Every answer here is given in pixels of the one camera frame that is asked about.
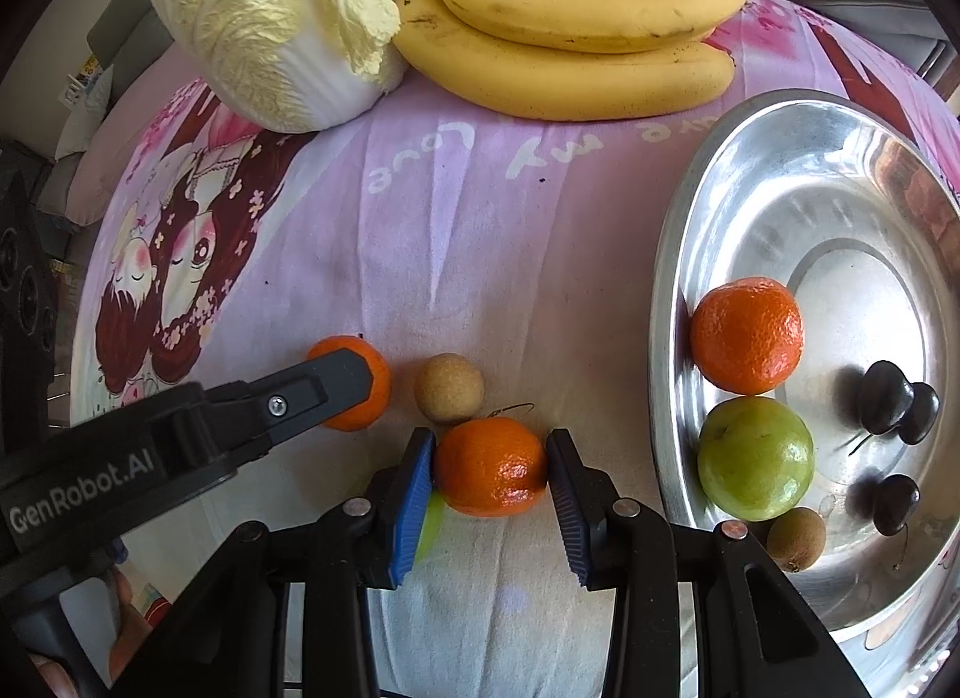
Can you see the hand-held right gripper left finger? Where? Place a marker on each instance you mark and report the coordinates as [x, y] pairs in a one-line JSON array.
[[412, 510]]

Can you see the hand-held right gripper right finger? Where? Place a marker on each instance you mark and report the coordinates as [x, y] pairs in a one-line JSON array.
[[570, 510]]

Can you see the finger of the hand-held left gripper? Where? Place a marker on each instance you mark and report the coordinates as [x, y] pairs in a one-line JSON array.
[[300, 398]]

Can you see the green oval fruit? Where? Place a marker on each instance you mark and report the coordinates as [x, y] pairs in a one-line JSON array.
[[431, 525], [754, 458]]

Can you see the orange mandarin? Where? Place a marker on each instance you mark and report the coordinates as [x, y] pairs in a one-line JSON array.
[[381, 392], [746, 338], [491, 465]]

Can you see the brown longan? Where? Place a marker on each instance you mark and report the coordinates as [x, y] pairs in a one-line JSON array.
[[796, 539], [448, 388]]

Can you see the dark cherry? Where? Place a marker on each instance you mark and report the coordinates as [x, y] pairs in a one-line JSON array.
[[922, 413], [885, 396], [895, 504]]

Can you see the silver metal plate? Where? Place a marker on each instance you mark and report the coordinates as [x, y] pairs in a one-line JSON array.
[[825, 218]]

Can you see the cartoon printed blanket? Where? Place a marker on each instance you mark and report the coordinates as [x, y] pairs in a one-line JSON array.
[[487, 218]]

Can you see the pale blue pillow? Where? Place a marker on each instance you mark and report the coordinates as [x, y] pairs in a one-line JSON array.
[[79, 120]]

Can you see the napa cabbage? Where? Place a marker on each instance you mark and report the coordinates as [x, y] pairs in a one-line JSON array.
[[262, 30]]

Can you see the white printed package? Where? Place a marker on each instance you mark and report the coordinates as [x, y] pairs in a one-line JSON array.
[[82, 79]]

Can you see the grey sofa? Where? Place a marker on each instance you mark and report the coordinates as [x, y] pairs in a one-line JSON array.
[[127, 45]]

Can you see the bunch of yellow bananas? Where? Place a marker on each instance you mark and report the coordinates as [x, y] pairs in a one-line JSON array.
[[562, 83]]

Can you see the yellow banana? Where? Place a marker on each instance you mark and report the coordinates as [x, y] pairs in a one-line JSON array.
[[600, 0]]

